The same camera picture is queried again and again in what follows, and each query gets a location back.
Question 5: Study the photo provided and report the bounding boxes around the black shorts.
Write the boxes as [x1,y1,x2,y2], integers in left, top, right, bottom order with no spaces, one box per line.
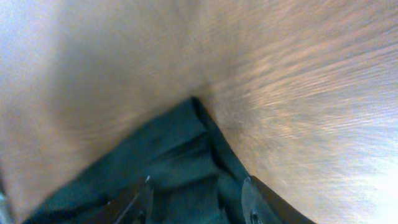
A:
[27,98,251,223]

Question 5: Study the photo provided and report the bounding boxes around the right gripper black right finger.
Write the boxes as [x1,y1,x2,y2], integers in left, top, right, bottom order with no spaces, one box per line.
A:
[241,175,314,224]

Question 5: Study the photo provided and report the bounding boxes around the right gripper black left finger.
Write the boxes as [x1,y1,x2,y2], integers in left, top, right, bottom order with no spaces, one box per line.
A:
[83,176,154,224]

